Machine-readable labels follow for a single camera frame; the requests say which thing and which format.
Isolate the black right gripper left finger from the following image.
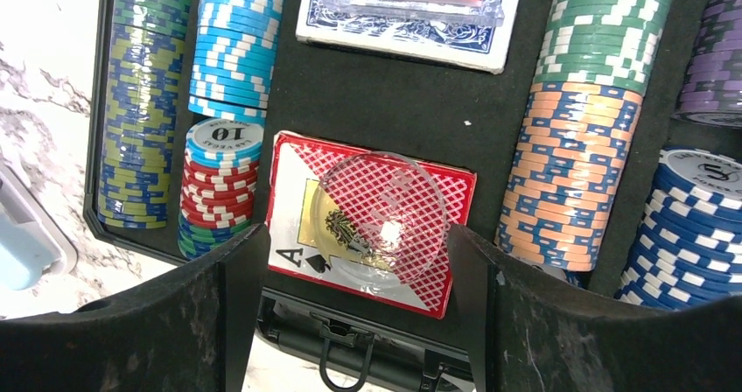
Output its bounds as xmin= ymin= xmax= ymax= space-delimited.
xmin=1 ymin=224 xmax=270 ymax=391

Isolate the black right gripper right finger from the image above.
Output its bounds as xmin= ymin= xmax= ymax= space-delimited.
xmin=448 ymin=225 xmax=741 ymax=391

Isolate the red playing card deck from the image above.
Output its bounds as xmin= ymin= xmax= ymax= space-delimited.
xmin=266 ymin=130 xmax=477 ymax=319

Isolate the clear round dealer button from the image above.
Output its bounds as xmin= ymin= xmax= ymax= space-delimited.
xmin=310 ymin=151 xmax=448 ymax=293

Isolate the blue playing card deck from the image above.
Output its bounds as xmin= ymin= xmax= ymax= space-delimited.
xmin=296 ymin=0 xmax=520 ymax=74

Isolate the black poker set case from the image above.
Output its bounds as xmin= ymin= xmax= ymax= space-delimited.
xmin=82 ymin=0 xmax=742 ymax=392

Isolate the red white chip stack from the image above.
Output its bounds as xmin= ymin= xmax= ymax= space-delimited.
xmin=177 ymin=118 xmax=263 ymax=259

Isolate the blue white chip stack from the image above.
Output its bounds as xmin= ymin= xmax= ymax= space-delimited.
xmin=614 ymin=147 xmax=741 ymax=311

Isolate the light blue small container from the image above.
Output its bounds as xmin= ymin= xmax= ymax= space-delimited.
xmin=1 ymin=164 xmax=78 ymax=291

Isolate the orange blue chip stack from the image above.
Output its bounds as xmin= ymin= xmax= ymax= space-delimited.
xmin=495 ymin=82 xmax=643 ymax=272

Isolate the purple chip stack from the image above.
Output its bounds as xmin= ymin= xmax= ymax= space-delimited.
xmin=673 ymin=0 xmax=741 ymax=129

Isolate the green white chip stack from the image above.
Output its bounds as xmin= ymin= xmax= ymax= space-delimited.
xmin=534 ymin=0 xmax=673 ymax=95

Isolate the light blue chip stack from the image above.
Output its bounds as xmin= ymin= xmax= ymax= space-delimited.
xmin=188 ymin=0 xmax=284 ymax=124

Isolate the green blue chip stack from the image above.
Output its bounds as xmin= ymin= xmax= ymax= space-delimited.
xmin=97 ymin=0 xmax=192 ymax=229

